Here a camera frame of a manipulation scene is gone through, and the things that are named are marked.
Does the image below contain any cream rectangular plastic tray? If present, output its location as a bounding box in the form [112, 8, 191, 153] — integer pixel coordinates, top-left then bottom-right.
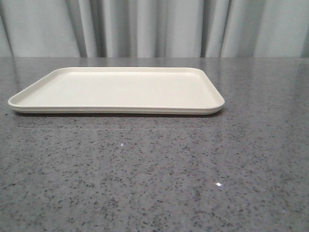
[8, 67, 225, 115]

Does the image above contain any grey pleated curtain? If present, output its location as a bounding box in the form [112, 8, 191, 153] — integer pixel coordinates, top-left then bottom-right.
[0, 0, 309, 58]

